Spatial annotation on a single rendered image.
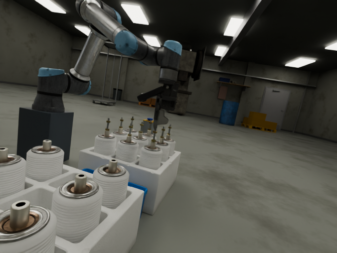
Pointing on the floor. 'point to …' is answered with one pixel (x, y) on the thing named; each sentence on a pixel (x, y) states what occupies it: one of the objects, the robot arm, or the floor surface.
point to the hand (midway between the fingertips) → (154, 127)
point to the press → (195, 61)
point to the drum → (228, 113)
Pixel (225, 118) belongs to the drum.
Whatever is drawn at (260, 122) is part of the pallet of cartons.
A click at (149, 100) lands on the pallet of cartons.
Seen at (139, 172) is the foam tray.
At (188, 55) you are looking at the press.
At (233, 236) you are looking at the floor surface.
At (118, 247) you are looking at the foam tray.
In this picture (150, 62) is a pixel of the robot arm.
